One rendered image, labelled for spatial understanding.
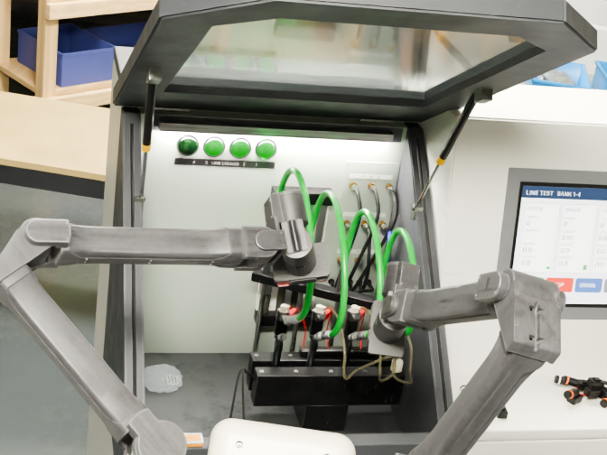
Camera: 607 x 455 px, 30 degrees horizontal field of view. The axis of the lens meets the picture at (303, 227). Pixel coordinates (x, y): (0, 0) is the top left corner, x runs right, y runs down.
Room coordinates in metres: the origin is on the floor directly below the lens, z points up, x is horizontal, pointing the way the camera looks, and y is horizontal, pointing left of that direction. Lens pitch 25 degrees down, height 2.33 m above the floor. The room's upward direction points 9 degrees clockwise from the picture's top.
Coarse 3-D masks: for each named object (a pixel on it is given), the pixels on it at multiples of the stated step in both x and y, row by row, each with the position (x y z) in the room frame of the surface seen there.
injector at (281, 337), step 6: (276, 312) 2.15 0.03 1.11; (282, 312) 2.14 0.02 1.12; (288, 312) 2.14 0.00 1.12; (276, 318) 2.14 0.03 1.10; (282, 318) 2.14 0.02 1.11; (276, 324) 2.14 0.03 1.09; (282, 324) 2.14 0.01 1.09; (276, 330) 2.14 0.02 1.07; (282, 330) 2.14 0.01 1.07; (276, 336) 2.14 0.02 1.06; (282, 336) 2.12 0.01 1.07; (276, 342) 2.14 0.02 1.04; (282, 342) 2.15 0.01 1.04; (276, 348) 2.14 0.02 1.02; (282, 348) 2.15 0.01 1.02; (276, 354) 2.14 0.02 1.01; (276, 360) 2.14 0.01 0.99; (276, 366) 2.14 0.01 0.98
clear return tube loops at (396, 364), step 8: (368, 312) 2.20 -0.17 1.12; (408, 336) 2.15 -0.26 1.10; (344, 344) 2.10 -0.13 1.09; (344, 352) 2.08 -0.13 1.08; (344, 360) 2.08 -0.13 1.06; (376, 360) 2.17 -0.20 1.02; (392, 360) 2.20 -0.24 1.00; (400, 360) 2.20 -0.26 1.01; (344, 368) 2.08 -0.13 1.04; (360, 368) 2.14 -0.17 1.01; (392, 368) 2.16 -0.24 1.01; (400, 368) 2.19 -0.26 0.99; (408, 368) 2.11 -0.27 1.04; (344, 376) 2.08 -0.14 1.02
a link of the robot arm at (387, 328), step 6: (390, 294) 1.78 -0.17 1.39; (378, 312) 1.77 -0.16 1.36; (378, 318) 1.76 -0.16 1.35; (378, 324) 1.77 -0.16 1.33; (384, 324) 1.75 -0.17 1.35; (390, 324) 1.75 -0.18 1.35; (396, 324) 1.75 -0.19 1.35; (384, 330) 1.76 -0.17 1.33; (390, 330) 1.75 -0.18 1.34; (396, 330) 1.74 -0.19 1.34; (402, 330) 1.76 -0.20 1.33; (390, 336) 1.78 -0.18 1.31
